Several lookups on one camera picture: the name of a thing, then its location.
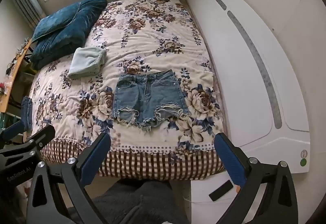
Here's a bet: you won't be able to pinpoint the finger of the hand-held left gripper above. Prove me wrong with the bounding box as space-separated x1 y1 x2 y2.
0 125 56 161
0 120 27 144

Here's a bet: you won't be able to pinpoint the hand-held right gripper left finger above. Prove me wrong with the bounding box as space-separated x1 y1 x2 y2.
25 132 112 224

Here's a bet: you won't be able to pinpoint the dark blue denim cloth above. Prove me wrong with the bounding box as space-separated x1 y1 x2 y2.
21 96 34 131

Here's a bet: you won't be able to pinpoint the teal velvet pillow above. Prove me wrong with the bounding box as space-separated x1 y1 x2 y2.
32 0 108 43

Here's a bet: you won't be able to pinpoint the blue denim shorts pants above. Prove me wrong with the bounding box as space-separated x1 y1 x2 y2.
111 69 191 133

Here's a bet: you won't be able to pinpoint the folded light blue cloth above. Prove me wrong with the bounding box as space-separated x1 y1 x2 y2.
67 47 107 80

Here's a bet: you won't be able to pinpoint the floral blanket bed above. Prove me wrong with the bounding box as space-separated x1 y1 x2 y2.
28 0 228 182

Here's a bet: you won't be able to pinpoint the white bed headboard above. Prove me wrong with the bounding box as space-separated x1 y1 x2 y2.
185 0 311 176

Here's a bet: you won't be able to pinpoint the wooden desk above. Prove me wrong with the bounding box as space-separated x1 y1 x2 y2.
0 38 33 113

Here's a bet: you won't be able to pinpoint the person's grey fleece clothing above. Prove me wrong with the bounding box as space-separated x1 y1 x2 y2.
68 179 192 224

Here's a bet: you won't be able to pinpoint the flat black device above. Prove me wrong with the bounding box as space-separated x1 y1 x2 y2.
208 180 234 202

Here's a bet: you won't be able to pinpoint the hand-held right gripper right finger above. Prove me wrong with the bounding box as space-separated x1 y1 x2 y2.
213 133 298 224

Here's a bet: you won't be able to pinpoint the folded teal velvet quilt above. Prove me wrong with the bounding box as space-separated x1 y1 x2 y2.
30 21 90 71

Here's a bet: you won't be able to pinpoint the grey pleated curtain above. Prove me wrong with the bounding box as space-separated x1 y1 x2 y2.
8 0 43 34

